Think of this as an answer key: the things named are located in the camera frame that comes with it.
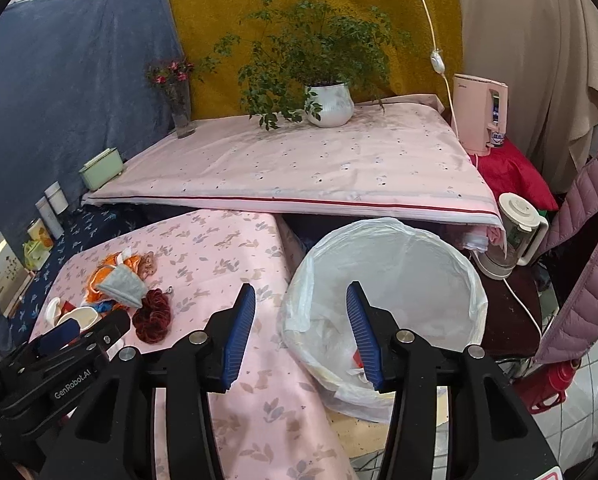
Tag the beige curtain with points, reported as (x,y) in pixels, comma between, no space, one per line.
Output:
(529,35)

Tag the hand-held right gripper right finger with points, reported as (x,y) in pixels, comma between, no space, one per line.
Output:
(361,340)

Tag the navy leaf print cloth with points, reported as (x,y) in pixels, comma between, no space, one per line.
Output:
(94,225)

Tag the blue ribbon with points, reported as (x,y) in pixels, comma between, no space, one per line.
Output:
(101,306)

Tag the yellow printed box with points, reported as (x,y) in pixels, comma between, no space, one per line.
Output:
(40,232)

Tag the red thermos flask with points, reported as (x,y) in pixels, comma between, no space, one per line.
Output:
(554,385)

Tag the bin with white plastic bag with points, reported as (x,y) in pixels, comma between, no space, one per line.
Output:
(404,270)

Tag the mustard yellow backdrop cloth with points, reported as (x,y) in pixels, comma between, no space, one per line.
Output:
(219,0)

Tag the white jar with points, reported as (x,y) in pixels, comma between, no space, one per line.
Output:
(57,197)

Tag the glass vase with red flowers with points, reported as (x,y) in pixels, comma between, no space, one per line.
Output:
(181,120)

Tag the pink water dispenser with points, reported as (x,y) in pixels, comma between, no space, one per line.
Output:
(471,115)

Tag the orange wrapper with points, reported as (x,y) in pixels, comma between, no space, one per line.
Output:
(101,275)

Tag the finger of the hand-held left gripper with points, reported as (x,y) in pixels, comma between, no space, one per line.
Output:
(111,325)
(59,337)

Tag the light green box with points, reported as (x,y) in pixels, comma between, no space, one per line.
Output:
(101,170)

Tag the white tube bottle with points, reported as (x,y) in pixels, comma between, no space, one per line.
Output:
(49,217)

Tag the grey cloth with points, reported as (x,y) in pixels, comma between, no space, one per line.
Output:
(121,285)

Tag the white card box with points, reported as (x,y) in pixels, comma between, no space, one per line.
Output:
(4,270)

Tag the blue backdrop cloth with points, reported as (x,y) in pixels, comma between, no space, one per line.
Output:
(79,85)

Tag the green packet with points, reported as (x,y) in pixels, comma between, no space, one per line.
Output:
(35,255)

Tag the beige scrunchie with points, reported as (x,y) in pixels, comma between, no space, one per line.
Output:
(150,264)

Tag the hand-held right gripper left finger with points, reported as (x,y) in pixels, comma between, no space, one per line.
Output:
(239,340)

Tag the pink down jacket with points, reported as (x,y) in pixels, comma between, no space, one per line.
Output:
(589,200)

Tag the dark brown side table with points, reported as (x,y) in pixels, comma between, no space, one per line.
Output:
(509,320)

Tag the pink rabbit print tablecloth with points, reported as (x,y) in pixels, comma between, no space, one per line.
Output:
(214,255)

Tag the green plant in white pot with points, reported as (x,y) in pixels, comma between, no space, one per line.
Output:
(329,102)

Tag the dark red scrunchie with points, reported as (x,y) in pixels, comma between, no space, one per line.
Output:
(151,317)

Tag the white cup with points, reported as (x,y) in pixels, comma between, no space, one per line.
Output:
(79,317)

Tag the pale pink quilt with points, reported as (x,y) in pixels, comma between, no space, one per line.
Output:
(304,165)

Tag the red cushion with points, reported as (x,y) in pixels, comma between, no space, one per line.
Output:
(509,175)

